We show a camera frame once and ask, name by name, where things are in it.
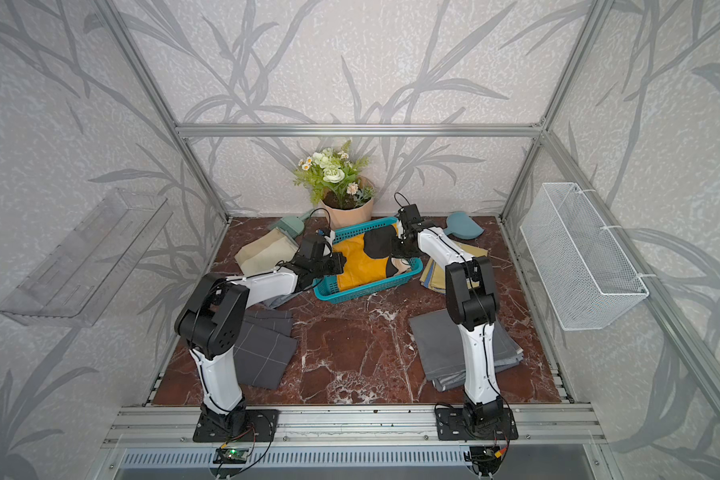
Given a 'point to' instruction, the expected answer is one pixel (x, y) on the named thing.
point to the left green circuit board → (230, 456)
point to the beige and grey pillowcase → (265, 254)
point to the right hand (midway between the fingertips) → (395, 249)
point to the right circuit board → (484, 456)
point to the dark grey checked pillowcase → (264, 346)
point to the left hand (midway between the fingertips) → (346, 257)
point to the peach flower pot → (341, 218)
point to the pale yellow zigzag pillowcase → (434, 276)
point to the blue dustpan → (461, 226)
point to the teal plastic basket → (325, 288)
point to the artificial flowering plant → (331, 174)
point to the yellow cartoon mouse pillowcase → (367, 257)
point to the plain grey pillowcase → (438, 347)
